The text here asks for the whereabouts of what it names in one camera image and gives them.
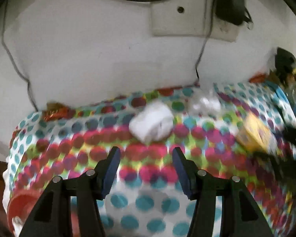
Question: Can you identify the yellow medicine box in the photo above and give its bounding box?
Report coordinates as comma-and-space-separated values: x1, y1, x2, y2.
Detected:
235, 112, 277, 155

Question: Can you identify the white knotted sock ball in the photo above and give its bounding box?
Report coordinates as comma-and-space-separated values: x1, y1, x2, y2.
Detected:
129, 101, 174, 144

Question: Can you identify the red round tray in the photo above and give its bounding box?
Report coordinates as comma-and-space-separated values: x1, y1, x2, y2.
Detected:
6, 189, 80, 237

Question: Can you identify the polka dot bed sheet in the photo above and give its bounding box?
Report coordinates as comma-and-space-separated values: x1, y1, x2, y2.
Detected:
2, 82, 296, 236

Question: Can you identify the crumpled clear plastic wrap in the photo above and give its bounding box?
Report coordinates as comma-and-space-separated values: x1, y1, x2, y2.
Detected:
188, 88, 222, 116

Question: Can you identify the red candy wrapper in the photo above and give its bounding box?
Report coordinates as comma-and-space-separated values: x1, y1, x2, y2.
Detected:
43, 102, 75, 121

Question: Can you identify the black plug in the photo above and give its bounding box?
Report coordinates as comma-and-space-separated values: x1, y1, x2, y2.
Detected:
244, 8, 254, 30

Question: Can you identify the black power adapter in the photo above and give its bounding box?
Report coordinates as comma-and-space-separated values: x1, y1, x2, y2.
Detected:
215, 0, 245, 26

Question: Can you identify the red packet by wall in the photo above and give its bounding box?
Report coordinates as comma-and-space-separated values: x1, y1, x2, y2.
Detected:
249, 73, 268, 84

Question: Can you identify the white wall socket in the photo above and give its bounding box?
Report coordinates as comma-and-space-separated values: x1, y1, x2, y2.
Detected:
210, 16, 241, 42

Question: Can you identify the white blank wall plate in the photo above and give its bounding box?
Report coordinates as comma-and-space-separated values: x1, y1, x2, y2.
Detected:
150, 0, 211, 36

